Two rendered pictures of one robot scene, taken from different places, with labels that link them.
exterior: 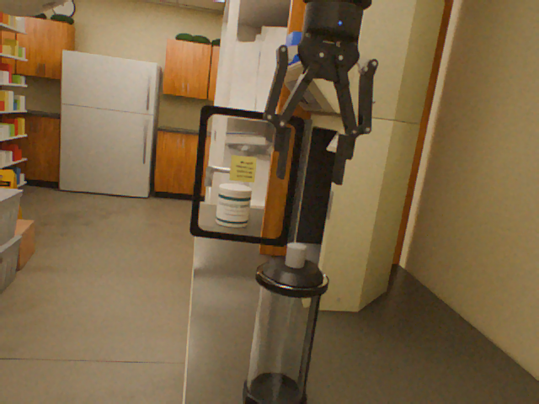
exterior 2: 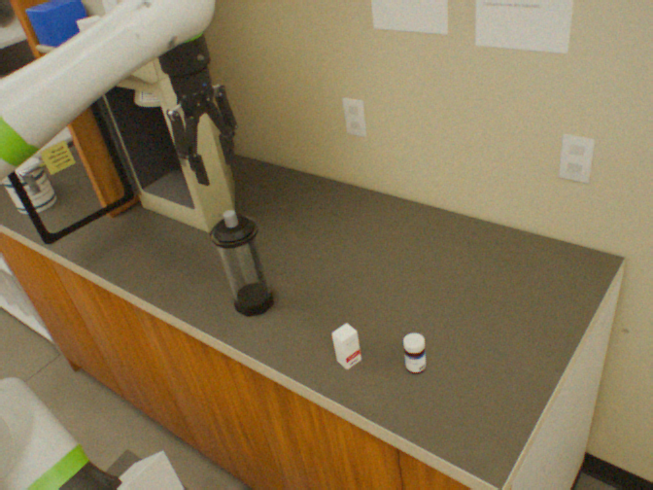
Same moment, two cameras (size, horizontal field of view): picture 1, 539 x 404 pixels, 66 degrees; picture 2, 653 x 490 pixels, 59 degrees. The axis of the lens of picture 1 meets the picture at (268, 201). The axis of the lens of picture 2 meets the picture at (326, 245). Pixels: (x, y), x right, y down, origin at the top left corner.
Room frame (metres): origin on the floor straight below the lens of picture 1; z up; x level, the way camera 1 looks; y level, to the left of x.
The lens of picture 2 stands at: (-0.41, 0.44, 1.88)
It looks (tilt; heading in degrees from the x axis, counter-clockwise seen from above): 37 degrees down; 323
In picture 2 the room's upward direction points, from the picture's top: 10 degrees counter-clockwise
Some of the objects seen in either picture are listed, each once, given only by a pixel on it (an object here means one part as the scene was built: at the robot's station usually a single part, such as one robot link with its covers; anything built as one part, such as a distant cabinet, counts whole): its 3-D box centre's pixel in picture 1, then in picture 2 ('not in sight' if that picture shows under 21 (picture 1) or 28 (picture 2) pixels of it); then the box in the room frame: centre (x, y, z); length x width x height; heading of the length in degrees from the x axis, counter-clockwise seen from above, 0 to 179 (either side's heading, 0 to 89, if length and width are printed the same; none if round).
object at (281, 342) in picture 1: (282, 337); (244, 265); (0.59, -0.05, 1.06); 0.11 x 0.11 x 0.21
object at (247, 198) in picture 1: (245, 178); (65, 163); (1.24, 0.08, 1.19); 0.30 x 0.01 x 0.40; 92
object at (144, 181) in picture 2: (357, 199); (180, 128); (1.12, -0.24, 1.19); 0.26 x 0.24 x 0.35; 10
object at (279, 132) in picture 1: (273, 131); (189, 161); (0.58, 0.01, 1.37); 0.03 x 0.01 x 0.05; 100
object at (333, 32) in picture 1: (328, 44); (193, 91); (0.59, -0.05, 1.49); 0.08 x 0.07 x 0.09; 100
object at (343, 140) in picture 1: (340, 159); (227, 151); (0.59, -0.09, 1.34); 0.03 x 0.01 x 0.07; 10
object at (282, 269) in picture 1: (294, 266); (232, 225); (0.59, -0.05, 1.18); 0.09 x 0.09 x 0.07
